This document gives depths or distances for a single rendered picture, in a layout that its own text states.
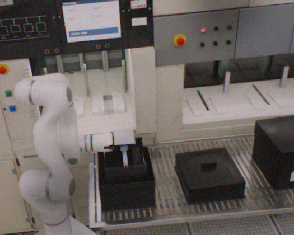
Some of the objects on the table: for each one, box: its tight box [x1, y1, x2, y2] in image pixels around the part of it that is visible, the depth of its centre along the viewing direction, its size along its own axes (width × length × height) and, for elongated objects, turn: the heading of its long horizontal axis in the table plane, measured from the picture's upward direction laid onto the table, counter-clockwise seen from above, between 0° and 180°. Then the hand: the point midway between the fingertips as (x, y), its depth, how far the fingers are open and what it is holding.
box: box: [251, 114, 294, 191], centre depth 198 cm, size 29×29×25 cm
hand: (123, 140), depth 183 cm, fingers closed on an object, 4 cm apart
